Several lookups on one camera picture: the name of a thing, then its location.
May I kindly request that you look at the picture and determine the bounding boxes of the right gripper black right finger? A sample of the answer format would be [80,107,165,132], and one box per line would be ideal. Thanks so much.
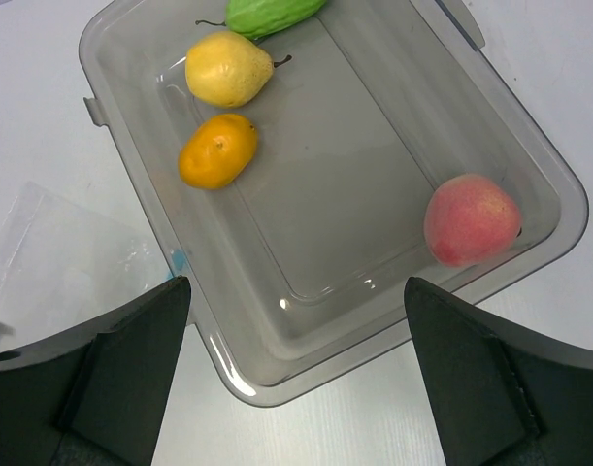
[404,278,593,465]

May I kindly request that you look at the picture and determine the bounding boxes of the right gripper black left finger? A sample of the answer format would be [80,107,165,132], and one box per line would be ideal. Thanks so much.
[0,277,191,465]

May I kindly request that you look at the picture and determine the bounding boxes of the clear zip top bag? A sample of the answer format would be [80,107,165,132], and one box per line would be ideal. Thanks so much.
[0,183,184,352]

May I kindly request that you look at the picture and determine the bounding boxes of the pink peach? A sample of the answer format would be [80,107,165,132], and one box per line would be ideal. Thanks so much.
[423,174,522,267]

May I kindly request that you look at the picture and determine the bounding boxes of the grey translucent plastic bin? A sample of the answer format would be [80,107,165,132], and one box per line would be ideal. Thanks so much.
[79,1,588,407]

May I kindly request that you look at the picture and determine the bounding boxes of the yellow pear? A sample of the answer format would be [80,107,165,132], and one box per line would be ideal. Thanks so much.
[184,31,292,109]

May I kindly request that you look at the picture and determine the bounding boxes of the green chayote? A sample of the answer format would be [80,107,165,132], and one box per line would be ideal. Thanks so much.
[225,0,329,41]

